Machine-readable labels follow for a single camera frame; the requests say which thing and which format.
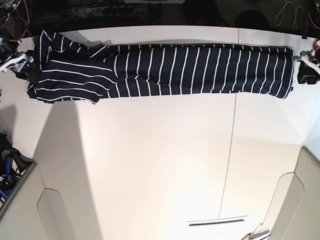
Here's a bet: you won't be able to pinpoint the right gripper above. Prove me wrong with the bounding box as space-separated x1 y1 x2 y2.
0 51 38 83

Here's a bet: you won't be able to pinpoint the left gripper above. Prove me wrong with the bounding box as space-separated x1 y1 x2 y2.
293 51 320 85

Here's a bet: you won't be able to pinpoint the navy white striped T-shirt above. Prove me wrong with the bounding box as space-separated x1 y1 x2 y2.
27 31 294 104

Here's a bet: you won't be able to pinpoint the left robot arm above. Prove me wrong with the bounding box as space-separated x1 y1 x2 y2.
294 0 320 85

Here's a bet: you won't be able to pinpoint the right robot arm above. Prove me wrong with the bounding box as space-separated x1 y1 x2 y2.
0 0 39 83

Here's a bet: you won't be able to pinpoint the blue black items in bin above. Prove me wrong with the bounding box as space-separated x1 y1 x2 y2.
0 133 34 204

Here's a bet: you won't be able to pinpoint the left beige chair back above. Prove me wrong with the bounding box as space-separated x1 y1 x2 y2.
0 162 101 240

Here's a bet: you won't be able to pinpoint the beige chair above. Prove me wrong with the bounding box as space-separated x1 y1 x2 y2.
0 162 101 240
260 147 320 240

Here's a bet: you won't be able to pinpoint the right beige chair back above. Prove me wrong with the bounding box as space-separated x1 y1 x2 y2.
260 147 320 240

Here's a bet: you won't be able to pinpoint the grey tool at bottom edge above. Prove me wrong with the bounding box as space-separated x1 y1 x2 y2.
241 223 271 240

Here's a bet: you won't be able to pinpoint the black braided cable sleeve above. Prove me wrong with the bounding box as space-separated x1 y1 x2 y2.
301 14 309 40

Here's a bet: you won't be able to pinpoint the grey looped cable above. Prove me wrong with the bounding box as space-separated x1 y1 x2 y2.
274 1 305 27

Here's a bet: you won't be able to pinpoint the table cable slot grommet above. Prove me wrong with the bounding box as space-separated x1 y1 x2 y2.
186 215 249 227

